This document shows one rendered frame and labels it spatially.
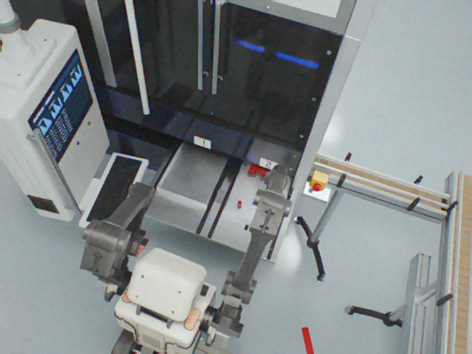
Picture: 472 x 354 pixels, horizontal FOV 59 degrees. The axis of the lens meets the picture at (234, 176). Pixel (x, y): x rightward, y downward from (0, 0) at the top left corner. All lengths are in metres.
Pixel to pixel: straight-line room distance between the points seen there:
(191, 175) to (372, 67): 2.63
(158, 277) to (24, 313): 1.68
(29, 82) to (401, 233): 2.56
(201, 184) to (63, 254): 1.25
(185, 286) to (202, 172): 0.91
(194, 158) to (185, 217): 0.34
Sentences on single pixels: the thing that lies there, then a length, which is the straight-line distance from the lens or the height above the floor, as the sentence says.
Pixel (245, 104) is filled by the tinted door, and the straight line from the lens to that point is 1.75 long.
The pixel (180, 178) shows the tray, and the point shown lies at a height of 0.88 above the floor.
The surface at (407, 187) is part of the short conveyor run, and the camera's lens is 2.24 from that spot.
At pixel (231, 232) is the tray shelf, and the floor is 0.88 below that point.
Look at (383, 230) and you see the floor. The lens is 3.19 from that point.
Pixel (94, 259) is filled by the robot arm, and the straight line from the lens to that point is 1.17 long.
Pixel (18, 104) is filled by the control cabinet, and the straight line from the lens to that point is 1.58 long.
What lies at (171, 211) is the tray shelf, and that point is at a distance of 1.99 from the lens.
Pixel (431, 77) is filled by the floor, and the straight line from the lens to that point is 4.44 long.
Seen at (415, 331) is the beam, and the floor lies 0.54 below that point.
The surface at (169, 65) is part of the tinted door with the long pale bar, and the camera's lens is 1.78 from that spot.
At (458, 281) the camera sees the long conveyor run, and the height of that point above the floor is 0.93.
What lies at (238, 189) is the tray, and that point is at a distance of 2.05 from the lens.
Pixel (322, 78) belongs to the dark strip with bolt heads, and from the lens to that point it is 1.55.
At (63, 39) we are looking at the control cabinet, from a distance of 1.78.
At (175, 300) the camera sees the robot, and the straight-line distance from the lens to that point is 1.33.
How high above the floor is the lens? 2.62
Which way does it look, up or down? 56 degrees down
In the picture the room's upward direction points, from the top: 7 degrees clockwise
